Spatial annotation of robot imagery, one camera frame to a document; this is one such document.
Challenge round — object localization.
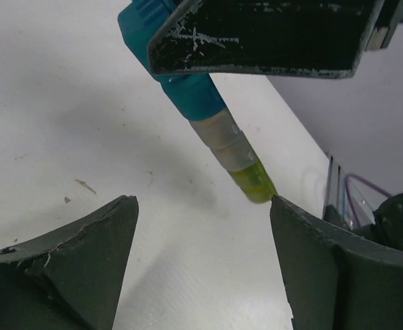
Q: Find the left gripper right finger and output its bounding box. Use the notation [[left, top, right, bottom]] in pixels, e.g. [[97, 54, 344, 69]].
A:
[[270, 196, 403, 329]]

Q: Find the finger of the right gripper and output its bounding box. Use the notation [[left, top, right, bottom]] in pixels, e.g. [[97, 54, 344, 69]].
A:
[[148, 1, 383, 79]]

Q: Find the weekly pill organizer strip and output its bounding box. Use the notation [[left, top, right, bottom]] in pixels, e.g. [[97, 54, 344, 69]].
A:
[[118, 1, 277, 204]]

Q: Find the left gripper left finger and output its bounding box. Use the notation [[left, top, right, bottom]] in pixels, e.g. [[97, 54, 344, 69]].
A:
[[0, 196, 139, 329]]

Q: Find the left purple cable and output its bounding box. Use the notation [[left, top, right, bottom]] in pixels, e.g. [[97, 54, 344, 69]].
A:
[[345, 173, 393, 229]]

